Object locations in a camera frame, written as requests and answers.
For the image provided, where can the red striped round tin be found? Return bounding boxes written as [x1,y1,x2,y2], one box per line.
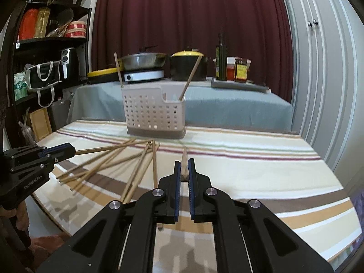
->
[64,20,87,38]

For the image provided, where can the red package on shelf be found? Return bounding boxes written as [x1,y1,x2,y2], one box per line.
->
[18,9,38,41]

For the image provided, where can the black white tote bag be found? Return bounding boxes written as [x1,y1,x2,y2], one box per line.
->
[25,61,62,109]

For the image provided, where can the golden package on shelf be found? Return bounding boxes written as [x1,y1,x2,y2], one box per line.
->
[33,8,51,38]

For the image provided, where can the grey tray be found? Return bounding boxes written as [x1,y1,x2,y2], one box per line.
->
[211,78,271,93]

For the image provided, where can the wooden board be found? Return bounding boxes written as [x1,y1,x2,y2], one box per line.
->
[30,108,53,141]

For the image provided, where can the dark red curtain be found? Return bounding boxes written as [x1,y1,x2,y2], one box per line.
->
[91,0,293,101]

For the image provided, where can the grey-blue table cover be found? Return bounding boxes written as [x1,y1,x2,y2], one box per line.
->
[67,81,293,132]

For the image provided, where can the pink perforated utensil holder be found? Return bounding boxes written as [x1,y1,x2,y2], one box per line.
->
[121,83,186,139]

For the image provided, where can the person's left hand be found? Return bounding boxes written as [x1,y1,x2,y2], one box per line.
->
[0,201,31,251]

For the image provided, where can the white bowl red contents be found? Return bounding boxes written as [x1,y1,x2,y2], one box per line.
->
[226,57,251,81]

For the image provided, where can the steel wok with lid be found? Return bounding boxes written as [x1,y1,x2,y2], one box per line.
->
[119,45,168,71]

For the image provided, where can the white cabinet doors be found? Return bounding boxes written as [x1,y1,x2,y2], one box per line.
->
[285,0,363,187]

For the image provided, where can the black pot yellow lid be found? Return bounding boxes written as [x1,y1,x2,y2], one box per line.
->
[170,50,209,81]

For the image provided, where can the striped tablecloth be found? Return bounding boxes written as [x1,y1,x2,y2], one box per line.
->
[35,120,362,272]

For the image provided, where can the white induction cooker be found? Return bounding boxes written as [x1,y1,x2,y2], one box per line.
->
[124,70,164,83]

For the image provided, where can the dark olive oil bottle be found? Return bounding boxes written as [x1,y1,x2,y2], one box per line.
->
[216,33,227,81]

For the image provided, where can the sauce jar yellow label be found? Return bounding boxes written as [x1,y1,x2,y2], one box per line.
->
[235,58,248,83]

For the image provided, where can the flat yellow black pan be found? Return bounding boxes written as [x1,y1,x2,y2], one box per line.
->
[88,68,124,84]

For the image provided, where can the black air fryer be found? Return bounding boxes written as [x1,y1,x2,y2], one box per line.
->
[60,48,81,87]

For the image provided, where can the black shelf unit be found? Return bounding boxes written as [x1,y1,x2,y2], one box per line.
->
[3,0,91,147]

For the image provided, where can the green white packet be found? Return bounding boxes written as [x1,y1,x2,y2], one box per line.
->
[14,72,28,101]

